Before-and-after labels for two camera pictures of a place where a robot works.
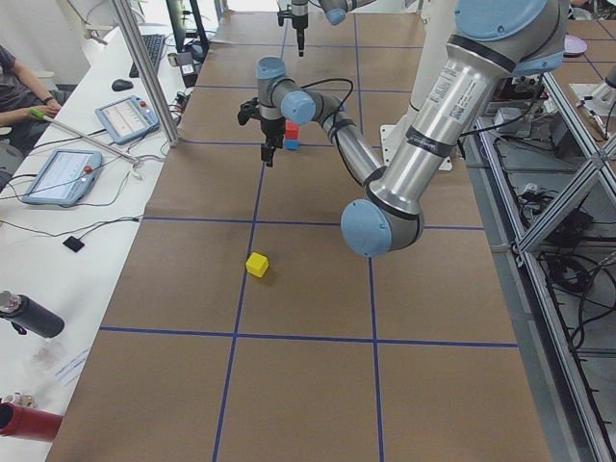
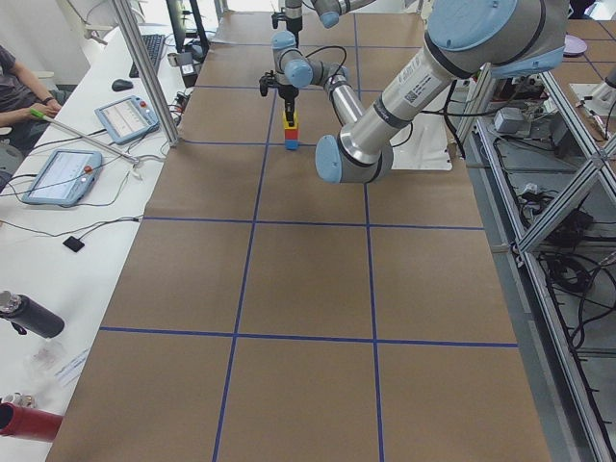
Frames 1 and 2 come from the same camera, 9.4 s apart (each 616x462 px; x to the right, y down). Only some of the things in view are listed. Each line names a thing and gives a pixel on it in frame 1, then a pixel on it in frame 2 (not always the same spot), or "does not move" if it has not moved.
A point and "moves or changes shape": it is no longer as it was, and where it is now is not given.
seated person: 25,107 does not move
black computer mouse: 119,85 does not move
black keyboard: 154,45 does not move
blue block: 291,144 does not move
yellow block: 257,264 moves or changes shape
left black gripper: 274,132 -> 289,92
